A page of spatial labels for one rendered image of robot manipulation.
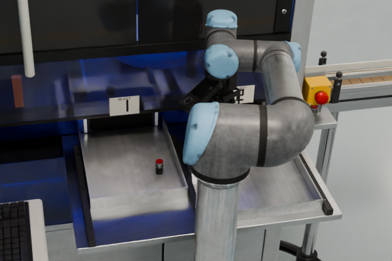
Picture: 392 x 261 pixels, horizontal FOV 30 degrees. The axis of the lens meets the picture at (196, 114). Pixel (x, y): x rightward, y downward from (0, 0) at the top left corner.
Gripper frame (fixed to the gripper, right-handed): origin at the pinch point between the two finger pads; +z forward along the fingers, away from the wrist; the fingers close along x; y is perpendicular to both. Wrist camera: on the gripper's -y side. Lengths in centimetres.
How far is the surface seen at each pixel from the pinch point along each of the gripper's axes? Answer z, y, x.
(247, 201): 14.7, 3.1, -13.9
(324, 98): 2.3, 42.8, -2.5
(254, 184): 14.6, 9.6, -9.6
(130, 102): -0.4, -7.8, 25.0
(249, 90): -0.7, 24.0, 10.1
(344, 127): 101, 157, 73
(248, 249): 65, 29, 9
